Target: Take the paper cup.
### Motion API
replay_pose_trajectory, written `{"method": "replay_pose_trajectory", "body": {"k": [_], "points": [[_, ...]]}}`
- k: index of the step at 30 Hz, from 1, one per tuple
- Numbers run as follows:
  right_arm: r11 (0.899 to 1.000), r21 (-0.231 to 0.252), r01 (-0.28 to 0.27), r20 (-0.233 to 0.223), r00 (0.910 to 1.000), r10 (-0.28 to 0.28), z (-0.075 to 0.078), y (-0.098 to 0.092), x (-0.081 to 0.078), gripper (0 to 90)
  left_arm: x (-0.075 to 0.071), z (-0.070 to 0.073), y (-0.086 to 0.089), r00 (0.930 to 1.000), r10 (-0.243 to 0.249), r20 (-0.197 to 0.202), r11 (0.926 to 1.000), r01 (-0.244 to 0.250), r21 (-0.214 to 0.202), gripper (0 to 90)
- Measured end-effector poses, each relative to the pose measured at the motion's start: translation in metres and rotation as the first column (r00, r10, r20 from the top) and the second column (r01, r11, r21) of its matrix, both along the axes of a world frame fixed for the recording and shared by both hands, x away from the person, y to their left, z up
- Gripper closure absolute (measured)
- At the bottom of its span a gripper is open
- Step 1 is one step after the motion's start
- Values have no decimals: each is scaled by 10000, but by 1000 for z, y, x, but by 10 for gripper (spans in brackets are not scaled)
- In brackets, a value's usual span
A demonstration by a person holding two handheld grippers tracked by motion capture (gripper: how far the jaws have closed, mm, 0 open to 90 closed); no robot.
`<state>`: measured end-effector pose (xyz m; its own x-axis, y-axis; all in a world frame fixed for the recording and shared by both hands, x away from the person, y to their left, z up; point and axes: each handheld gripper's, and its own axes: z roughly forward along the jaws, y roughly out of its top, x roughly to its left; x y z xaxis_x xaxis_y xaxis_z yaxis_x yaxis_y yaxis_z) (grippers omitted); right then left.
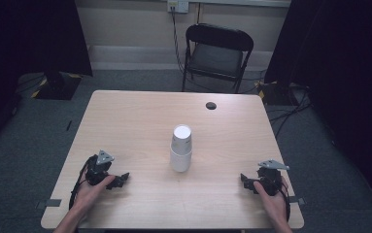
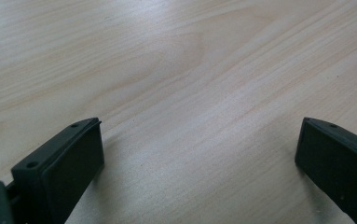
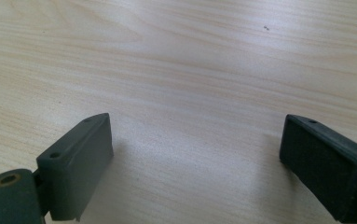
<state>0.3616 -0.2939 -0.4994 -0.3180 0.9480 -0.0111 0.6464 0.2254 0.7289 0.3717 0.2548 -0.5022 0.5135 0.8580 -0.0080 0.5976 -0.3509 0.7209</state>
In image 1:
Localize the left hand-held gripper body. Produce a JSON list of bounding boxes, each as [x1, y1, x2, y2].
[[85, 149, 116, 186]]

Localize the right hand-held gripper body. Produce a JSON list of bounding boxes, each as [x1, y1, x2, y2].
[[255, 158, 290, 197]]

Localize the white paper cup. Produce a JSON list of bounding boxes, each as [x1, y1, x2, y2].
[[169, 146, 193, 173], [172, 124, 193, 155]]

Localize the person's right hand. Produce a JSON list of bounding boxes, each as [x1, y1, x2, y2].
[[254, 176, 290, 225]]

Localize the person's left hand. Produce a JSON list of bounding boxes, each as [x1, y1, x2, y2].
[[72, 174, 117, 216]]

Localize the grey tape strip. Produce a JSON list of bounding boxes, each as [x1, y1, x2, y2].
[[288, 195, 307, 206], [35, 198, 63, 210]]

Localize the black stand base yellow tape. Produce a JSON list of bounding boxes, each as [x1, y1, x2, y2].
[[256, 80, 300, 107], [30, 71, 84, 101]]

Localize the black folding chair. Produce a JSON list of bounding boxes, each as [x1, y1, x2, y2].
[[181, 22, 255, 95]]

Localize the black curtain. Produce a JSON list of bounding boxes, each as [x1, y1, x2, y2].
[[0, 0, 93, 163], [263, 0, 372, 216]]

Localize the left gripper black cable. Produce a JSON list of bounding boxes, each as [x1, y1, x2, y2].
[[68, 159, 91, 212]]

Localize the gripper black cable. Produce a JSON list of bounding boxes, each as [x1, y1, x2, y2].
[[280, 183, 292, 223], [68, 159, 91, 212]]

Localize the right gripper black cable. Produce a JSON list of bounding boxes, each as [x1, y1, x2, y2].
[[280, 183, 292, 223]]

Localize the black floor cables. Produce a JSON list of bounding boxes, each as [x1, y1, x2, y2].
[[268, 83, 313, 138]]

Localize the black braided power cable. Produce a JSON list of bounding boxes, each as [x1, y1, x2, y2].
[[170, 7, 188, 75]]

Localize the thin black wall cable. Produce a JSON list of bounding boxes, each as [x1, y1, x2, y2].
[[196, 2, 204, 25]]

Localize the white wall socket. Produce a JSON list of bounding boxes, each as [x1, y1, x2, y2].
[[166, 0, 190, 15]]

